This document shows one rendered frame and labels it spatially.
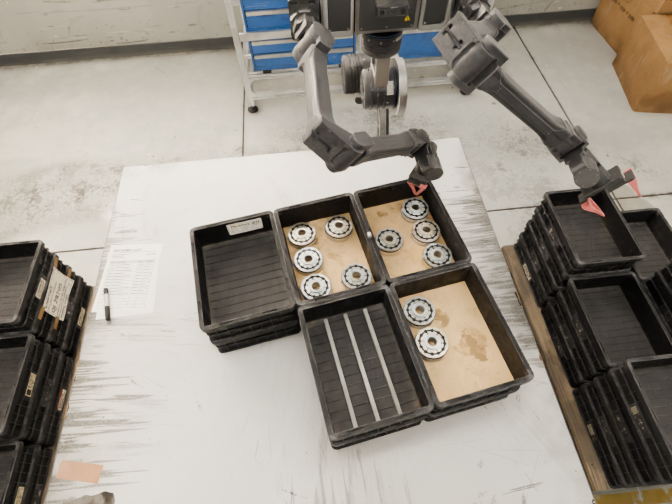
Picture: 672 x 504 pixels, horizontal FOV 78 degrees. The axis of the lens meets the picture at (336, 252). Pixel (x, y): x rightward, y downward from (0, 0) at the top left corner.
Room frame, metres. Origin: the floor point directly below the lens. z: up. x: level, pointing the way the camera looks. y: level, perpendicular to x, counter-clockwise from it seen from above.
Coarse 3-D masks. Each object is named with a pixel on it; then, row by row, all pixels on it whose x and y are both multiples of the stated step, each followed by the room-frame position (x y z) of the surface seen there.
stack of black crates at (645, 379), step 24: (648, 360) 0.44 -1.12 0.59; (600, 384) 0.41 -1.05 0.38; (624, 384) 0.38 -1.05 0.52; (648, 384) 0.38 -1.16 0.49; (600, 408) 0.34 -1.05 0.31; (624, 408) 0.30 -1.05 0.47; (648, 408) 0.28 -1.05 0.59; (600, 432) 0.25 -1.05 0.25; (624, 432) 0.23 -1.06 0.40; (648, 432) 0.21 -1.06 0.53; (600, 456) 0.17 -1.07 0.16; (624, 456) 0.16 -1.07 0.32; (648, 456) 0.14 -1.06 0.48; (624, 480) 0.08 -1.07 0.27; (648, 480) 0.07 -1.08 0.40
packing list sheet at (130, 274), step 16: (112, 256) 0.91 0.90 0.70; (128, 256) 0.91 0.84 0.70; (144, 256) 0.91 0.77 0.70; (112, 272) 0.84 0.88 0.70; (128, 272) 0.84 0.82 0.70; (144, 272) 0.83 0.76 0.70; (112, 288) 0.77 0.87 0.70; (128, 288) 0.77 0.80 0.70; (144, 288) 0.76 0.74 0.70; (96, 304) 0.70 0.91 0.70; (112, 304) 0.70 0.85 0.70; (128, 304) 0.70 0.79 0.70; (144, 304) 0.69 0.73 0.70
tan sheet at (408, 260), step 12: (384, 204) 1.02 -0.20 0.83; (396, 204) 1.02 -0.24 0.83; (372, 216) 0.97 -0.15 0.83; (384, 216) 0.97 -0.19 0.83; (396, 216) 0.96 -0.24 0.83; (372, 228) 0.91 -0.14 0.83; (396, 228) 0.91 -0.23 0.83; (408, 228) 0.91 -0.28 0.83; (408, 240) 0.85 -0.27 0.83; (408, 252) 0.80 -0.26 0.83; (420, 252) 0.80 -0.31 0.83; (396, 264) 0.75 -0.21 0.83; (408, 264) 0.75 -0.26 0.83; (420, 264) 0.75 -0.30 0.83; (396, 276) 0.70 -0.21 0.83
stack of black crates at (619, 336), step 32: (576, 288) 0.84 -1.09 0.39; (608, 288) 0.84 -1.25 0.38; (640, 288) 0.79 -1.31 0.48; (544, 320) 0.79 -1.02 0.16; (576, 320) 0.68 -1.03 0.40; (608, 320) 0.69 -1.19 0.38; (640, 320) 0.68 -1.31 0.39; (576, 352) 0.57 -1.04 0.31; (608, 352) 0.54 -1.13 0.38; (640, 352) 0.54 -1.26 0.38; (576, 384) 0.47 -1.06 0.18
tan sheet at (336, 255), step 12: (348, 216) 0.97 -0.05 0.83; (288, 228) 0.93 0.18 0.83; (324, 240) 0.87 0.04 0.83; (348, 240) 0.86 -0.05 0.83; (324, 252) 0.81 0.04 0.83; (336, 252) 0.81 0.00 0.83; (348, 252) 0.81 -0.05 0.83; (360, 252) 0.81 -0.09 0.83; (324, 264) 0.76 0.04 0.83; (336, 264) 0.76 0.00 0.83; (348, 264) 0.76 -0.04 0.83; (300, 276) 0.72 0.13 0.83; (336, 276) 0.71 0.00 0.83; (372, 276) 0.71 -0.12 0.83; (336, 288) 0.66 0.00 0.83
